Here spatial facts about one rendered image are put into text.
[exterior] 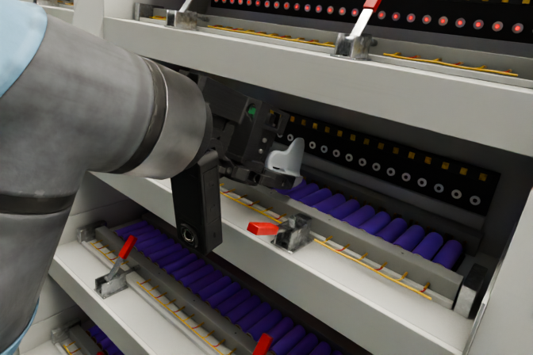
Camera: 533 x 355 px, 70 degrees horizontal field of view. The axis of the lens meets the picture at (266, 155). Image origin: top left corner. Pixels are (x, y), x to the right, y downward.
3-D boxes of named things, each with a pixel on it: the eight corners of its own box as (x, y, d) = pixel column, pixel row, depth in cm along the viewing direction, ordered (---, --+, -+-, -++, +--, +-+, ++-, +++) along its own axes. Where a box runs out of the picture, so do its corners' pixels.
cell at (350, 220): (373, 221, 47) (349, 238, 43) (360, 215, 49) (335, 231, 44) (377, 208, 47) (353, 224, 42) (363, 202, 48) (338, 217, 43)
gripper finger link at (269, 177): (305, 181, 42) (253, 166, 36) (301, 193, 43) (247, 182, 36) (275, 168, 46) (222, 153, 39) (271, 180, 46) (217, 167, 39)
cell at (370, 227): (389, 227, 46) (366, 246, 41) (375, 222, 47) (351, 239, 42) (393, 214, 46) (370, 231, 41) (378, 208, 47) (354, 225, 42)
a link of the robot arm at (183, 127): (140, 191, 26) (73, 150, 32) (190, 196, 30) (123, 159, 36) (183, 68, 26) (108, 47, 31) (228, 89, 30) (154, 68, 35)
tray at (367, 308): (447, 402, 30) (486, 304, 27) (74, 162, 64) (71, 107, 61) (492, 289, 45) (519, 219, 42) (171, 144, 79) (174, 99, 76)
